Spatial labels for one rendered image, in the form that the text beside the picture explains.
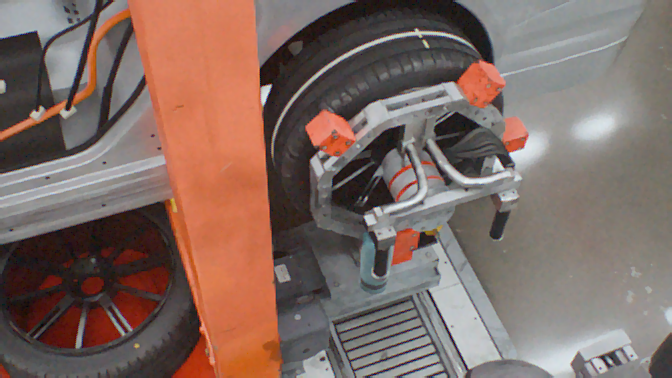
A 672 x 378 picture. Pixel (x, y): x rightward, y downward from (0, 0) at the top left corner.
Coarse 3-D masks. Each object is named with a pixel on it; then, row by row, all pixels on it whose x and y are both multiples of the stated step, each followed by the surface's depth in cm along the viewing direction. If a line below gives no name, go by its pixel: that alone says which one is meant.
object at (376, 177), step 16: (448, 112) 222; (448, 128) 242; (464, 128) 231; (368, 144) 222; (384, 144) 229; (448, 144) 242; (352, 160) 251; (368, 160) 227; (432, 160) 238; (336, 176) 243; (352, 176) 228; (368, 176) 234; (336, 192) 236; (352, 192) 242; (368, 192) 238; (384, 192) 245; (352, 208) 238; (368, 208) 241
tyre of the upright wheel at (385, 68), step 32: (352, 32) 207; (384, 32) 205; (448, 32) 212; (288, 64) 212; (320, 64) 206; (352, 64) 201; (384, 64) 199; (416, 64) 199; (448, 64) 202; (288, 96) 211; (320, 96) 202; (352, 96) 198; (384, 96) 202; (288, 128) 209; (288, 160) 210; (288, 192) 220
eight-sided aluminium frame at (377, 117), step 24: (408, 96) 200; (432, 96) 202; (456, 96) 200; (360, 120) 199; (384, 120) 195; (408, 120) 199; (480, 120) 211; (504, 120) 216; (360, 144) 201; (312, 168) 207; (336, 168) 204; (480, 168) 231; (312, 192) 216; (312, 216) 224; (336, 216) 231; (360, 216) 236
